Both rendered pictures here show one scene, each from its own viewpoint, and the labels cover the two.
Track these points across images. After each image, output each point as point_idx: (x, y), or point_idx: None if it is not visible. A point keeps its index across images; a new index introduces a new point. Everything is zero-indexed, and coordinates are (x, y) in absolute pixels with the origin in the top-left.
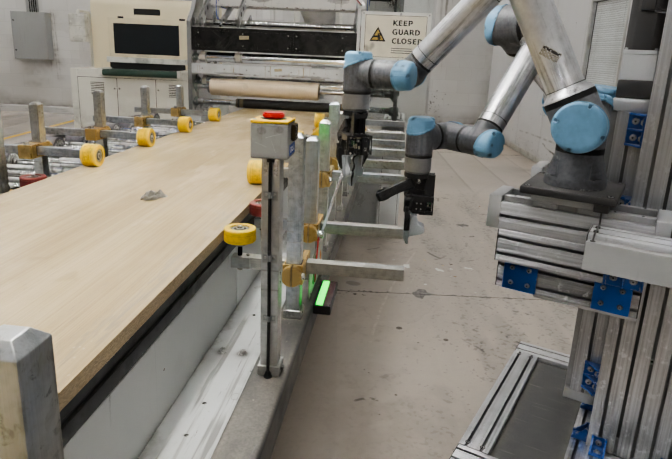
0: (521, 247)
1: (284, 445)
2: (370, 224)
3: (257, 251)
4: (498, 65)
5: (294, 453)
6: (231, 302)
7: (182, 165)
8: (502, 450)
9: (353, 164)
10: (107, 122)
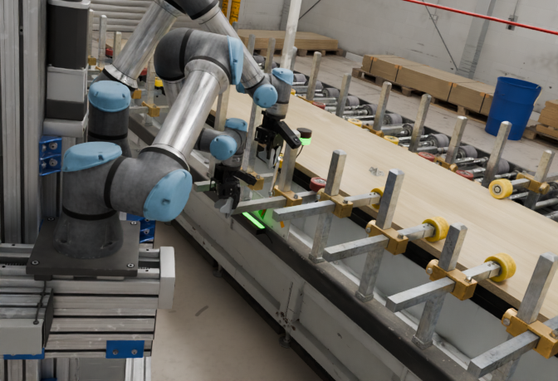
0: None
1: (286, 380)
2: (254, 202)
3: (344, 241)
4: None
5: (273, 378)
6: (296, 218)
7: (478, 218)
8: (118, 366)
9: (273, 156)
10: None
